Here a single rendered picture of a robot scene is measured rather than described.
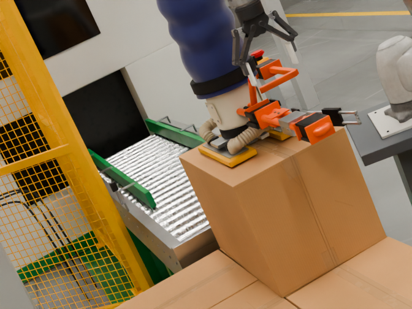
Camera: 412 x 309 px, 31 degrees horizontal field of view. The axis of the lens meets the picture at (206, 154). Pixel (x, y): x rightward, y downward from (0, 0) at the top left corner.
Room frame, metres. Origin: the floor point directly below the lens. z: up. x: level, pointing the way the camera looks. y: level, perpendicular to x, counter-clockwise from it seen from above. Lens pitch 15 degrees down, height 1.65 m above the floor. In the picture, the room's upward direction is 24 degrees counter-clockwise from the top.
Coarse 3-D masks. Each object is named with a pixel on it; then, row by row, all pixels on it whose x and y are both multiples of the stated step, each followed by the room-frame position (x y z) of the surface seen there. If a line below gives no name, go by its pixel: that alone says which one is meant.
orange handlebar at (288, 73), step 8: (272, 72) 2.74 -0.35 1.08; (280, 72) 2.67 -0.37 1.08; (288, 72) 2.56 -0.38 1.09; (296, 72) 2.55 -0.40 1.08; (280, 80) 2.53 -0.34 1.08; (264, 88) 2.52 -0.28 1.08; (248, 104) 2.37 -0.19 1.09; (240, 112) 2.34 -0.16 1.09; (272, 112) 2.17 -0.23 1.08; (280, 112) 2.10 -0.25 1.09; (288, 112) 2.08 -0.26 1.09; (264, 120) 2.14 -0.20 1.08; (272, 120) 2.08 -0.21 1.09; (320, 128) 1.82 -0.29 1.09; (328, 128) 1.82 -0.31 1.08
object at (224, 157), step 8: (216, 136) 2.51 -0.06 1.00; (208, 144) 2.55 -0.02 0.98; (200, 152) 2.57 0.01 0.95; (208, 152) 2.47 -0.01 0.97; (216, 152) 2.42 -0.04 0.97; (224, 152) 2.37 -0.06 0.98; (240, 152) 2.30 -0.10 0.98; (248, 152) 2.28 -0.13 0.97; (256, 152) 2.28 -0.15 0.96; (216, 160) 2.40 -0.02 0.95; (224, 160) 2.31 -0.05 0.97; (232, 160) 2.27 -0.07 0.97; (240, 160) 2.27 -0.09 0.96
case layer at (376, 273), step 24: (384, 240) 2.18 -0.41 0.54; (192, 264) 2.65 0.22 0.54; (216, 264) 2.56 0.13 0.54; (240, 264) 2.48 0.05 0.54; (360, 264) 2.10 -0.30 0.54; (384, 264) 2.04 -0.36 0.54; (408, 264) 1.98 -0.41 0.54; (168, 288) 2.54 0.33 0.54; (192, 288) 2.45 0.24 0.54; (216, 288) 2.37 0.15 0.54; (240, 288) 2.29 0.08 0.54; (264, 288) 2.22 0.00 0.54; (312, 288) 2.09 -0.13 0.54; (336, 288) 2.03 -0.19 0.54; (360, 288) 1.97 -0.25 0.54; (384, 288) 1.91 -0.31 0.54; (408, 288) 1.86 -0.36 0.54
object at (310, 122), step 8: (304, 120) 1.89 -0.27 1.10; (312, 120) 1.86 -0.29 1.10; (320, 120) 1.83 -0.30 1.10; (328, 120) 1.84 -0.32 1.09; (296, 128) 1.90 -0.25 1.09; (304, 128) 1.86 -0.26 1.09; (312, 128) 1.83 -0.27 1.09; (304, 136) 1.88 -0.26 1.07; (312, 136) 1.83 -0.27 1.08; (320, 136) 1.83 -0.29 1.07; (328, 136) 1.84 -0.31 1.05; (312, 144) 1.82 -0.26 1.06
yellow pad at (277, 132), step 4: (276, 128) 2.38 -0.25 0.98; (280, 128) 2.36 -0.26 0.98; (272, 132) 2.37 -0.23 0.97; (276, 132) 2.35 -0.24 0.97; (280, 132) 2.33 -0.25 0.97; (272, 136) 2.37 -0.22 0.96; (276, 136) 2.34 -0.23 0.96; (280, 136) 2.31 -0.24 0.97; (284, 136) 2.31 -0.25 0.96; (288, 136) 2.31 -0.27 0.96
